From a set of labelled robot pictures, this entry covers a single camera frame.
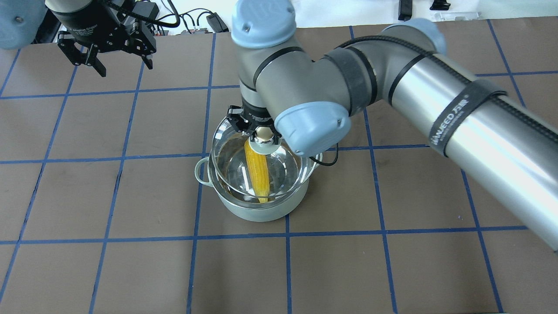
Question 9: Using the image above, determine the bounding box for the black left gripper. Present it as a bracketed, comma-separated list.
[58, 9, 157, 77]

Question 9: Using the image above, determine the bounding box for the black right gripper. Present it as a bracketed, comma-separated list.
[227, 98, 282, 145]

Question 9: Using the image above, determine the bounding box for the yellow corn cob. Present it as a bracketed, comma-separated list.
[244, 140, 270, 203]

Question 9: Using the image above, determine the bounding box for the glass pot lid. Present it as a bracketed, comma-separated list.
[211, 119, 318, 203]

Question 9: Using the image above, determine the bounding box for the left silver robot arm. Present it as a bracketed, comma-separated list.
[0, 0, 160, 77]

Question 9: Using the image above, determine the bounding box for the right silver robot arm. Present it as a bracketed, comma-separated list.
[230, 0, 558, 251]

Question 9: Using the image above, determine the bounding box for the white electric cooking pot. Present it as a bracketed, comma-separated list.
[194, 119, 323, 222]

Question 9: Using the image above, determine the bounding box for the black power adapter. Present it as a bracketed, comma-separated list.
[206, 12, 229, 33]

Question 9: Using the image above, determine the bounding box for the clear plastic holder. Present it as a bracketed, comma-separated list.
[434, 11, 481, 21]

